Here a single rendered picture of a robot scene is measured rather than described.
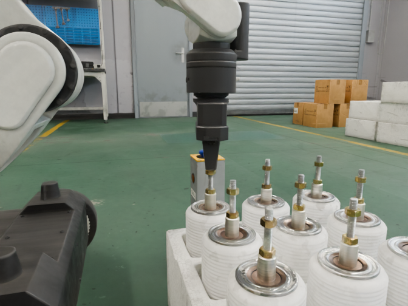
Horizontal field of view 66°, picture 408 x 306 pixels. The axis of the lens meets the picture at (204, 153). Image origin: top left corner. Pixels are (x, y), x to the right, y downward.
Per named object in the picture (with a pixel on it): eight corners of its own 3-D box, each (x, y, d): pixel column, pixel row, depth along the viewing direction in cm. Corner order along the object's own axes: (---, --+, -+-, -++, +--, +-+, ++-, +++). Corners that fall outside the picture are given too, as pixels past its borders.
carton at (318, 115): (332, 127, 398) (334, 103, 392) (316, 127, 392) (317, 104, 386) (318, 124, 426) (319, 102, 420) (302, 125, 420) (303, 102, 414)
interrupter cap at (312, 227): (315, 242, 47) (316, 238, 47) (268, 231, 51) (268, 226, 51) (326, 224, 53) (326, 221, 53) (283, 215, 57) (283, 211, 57)
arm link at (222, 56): (194, 67, 50) (194, -10, 47) (178, 71, 60) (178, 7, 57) (258, 69, 53) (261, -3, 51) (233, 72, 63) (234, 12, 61)
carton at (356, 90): (366, 103, 407) (368, 79, 401) (350, 103, 402) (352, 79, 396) (350, 102, 436) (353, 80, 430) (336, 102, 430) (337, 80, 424)
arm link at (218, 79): (186, 131, 63) (186, 71, 61) (233, 131, 64) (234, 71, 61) (185, 141, 51) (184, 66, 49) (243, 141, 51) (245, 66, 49)
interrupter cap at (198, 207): (183, 208, 61) (183, 205, 60) (210, 200, 66) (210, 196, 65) (209, 220, 55) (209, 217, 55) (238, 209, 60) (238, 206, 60)
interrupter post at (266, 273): (261, 271, 40) (261, 248, 39) (278, 277, 38) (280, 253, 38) (252, 280, 38) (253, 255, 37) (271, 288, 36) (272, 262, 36)
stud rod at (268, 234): (264, 263, 38) (266, 206, 37) (272, 266, 38) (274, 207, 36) (260, 267, 38) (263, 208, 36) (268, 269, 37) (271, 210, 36)
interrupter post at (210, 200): (201, 209, 60) (201, 192, 60) (210, 206, 62) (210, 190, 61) (210, 212, 59) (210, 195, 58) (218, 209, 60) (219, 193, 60)
